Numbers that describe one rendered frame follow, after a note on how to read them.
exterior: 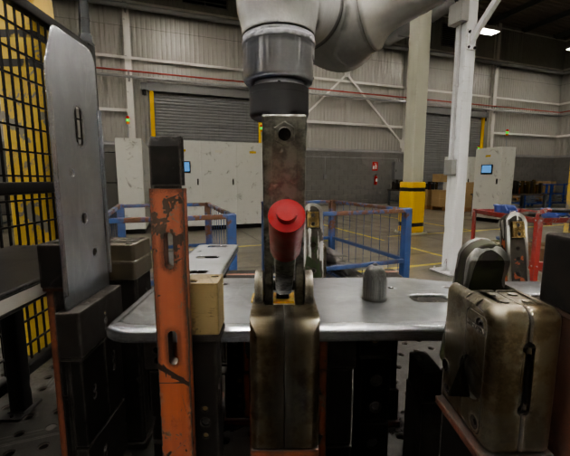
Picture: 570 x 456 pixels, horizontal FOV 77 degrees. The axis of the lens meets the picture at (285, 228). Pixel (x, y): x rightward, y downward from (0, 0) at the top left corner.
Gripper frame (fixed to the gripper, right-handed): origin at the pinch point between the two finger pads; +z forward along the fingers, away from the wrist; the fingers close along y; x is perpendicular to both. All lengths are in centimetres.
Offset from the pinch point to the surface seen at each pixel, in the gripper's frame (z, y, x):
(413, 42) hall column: -285, 698, -276
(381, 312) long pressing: 7.4, -4.9, -12.3
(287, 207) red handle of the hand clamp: -7.0, -26.2, -0.2
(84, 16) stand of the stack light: -56, 62, 55
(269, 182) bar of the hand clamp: -8.5, -16.4, 1.0
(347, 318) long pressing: 7.4, -6.6, -7.8
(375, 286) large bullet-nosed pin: 5.2, -1.3, -12.6
